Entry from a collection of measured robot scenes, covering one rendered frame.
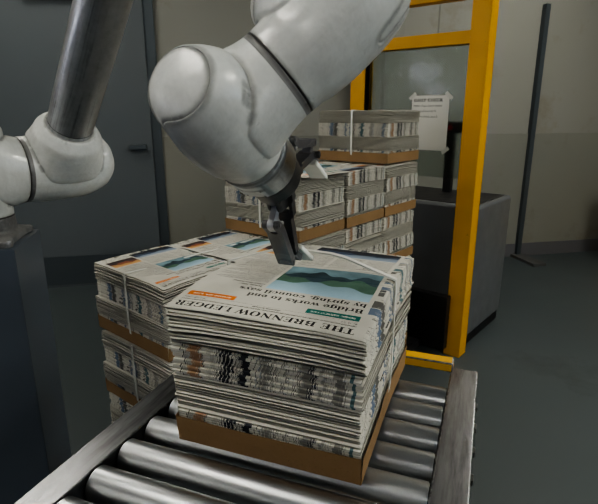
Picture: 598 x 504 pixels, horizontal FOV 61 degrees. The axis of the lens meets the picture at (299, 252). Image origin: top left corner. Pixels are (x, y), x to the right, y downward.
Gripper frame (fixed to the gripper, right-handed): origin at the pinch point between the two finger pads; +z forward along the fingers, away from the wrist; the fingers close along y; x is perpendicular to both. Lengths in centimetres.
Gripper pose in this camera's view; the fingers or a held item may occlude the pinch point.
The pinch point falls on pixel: (310, 213)
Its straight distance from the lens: 83.5
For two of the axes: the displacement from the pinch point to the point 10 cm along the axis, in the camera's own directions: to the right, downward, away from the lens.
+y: -1.7, 9.7, -1.8
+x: 9.4, 1.1, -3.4
